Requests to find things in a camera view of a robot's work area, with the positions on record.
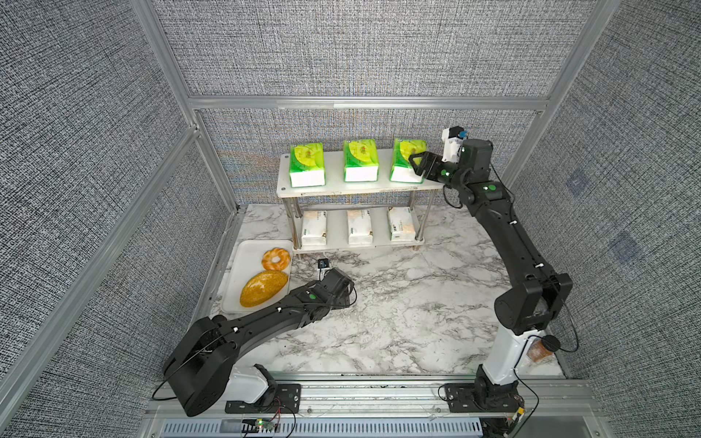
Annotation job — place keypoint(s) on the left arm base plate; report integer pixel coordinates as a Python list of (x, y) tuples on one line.
[(286, 397)]

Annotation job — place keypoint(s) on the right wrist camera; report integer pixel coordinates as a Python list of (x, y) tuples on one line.
[(453, 139)]

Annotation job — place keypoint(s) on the white plastic tray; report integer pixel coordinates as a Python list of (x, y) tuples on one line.
[(246, 264)]

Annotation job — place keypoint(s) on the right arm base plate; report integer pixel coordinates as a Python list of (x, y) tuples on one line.
[(474, 398)]

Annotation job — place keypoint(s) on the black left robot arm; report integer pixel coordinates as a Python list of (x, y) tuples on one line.
[(204, 363)]

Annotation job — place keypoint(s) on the green tissue pack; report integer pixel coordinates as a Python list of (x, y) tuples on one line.
[(402, 169), (307, 166), (361, 161)]

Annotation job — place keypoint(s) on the white tissue pack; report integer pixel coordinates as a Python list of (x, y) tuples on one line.
[(314, 228), (401, 224), (360, 227)]

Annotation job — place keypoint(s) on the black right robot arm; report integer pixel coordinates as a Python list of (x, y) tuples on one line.
[(537, 293)]

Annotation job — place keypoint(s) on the white slotted cable duct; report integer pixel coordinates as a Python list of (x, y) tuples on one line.
[(326, 427)]

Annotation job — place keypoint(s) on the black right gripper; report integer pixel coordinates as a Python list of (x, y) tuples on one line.
[(434, 160)]

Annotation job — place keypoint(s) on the golden oval bread loaf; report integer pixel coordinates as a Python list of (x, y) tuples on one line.
[(262, 288)]

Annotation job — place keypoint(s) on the spice jar black lid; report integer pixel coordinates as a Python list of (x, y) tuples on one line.
[(543, 347)]

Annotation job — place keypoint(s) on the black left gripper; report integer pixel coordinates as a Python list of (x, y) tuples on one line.
[(344, 299)]

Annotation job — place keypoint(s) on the glazed ring donut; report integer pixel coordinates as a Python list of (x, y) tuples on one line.
[(277, 259)]

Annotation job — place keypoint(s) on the white two-tier metal shelf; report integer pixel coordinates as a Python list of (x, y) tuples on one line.
[(336, 213)]

